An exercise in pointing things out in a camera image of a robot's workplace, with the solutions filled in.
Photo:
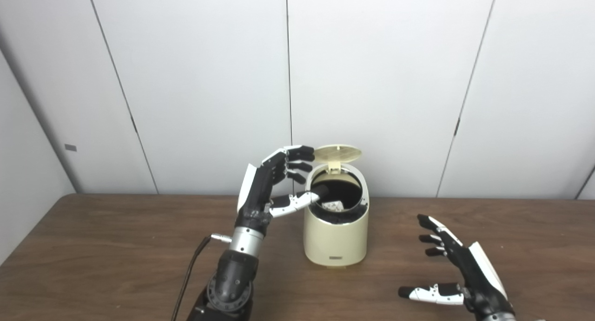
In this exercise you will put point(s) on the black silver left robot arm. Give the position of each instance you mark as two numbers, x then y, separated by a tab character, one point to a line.
234	274

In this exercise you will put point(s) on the round cream bin lid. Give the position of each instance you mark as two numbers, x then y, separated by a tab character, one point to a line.
338	153

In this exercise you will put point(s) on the cream-colored trash bin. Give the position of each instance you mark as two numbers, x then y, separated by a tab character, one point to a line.
335	239

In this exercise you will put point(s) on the black wall panel clip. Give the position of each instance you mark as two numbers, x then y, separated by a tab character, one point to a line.
457	127
134	125

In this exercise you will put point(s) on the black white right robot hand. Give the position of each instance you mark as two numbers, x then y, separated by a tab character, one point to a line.
479	272

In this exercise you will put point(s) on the white green milk carton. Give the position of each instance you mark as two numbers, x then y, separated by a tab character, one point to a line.
333	206

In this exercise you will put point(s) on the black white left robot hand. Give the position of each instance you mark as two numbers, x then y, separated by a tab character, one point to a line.
255	195

